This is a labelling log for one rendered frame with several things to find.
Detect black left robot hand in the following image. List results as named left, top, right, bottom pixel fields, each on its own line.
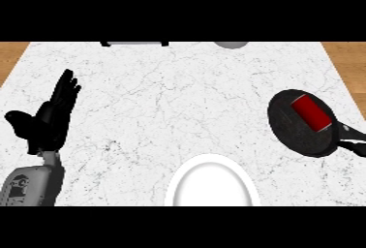
left=2, top=68, right=82, bottom=156

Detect white appliance with black feet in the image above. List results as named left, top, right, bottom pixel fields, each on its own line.
left=98, top=41, right=169, bottom=47

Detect white plate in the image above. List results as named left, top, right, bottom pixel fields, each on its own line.
left=162, top=153, right=261, bottom=207

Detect black frying pan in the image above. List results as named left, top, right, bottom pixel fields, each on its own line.
left=265, top=88, right=366, bottom=159

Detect grey round object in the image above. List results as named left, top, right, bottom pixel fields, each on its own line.
left=212, top=41, right=250, bottom=50

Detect red can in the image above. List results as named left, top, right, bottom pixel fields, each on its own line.
left=290, top=94, right=333, bottom=133

